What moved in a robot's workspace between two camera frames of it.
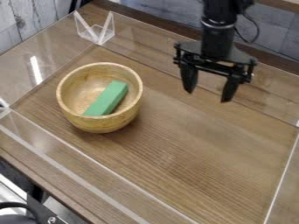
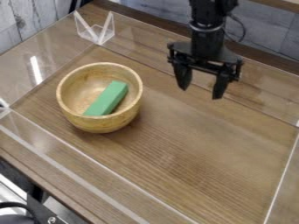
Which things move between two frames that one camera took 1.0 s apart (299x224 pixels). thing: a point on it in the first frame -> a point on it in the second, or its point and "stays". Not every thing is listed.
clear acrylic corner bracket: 97,33 stays
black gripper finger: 230,88 -> 220,84
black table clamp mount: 35,199 stays
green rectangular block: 108,99 stays
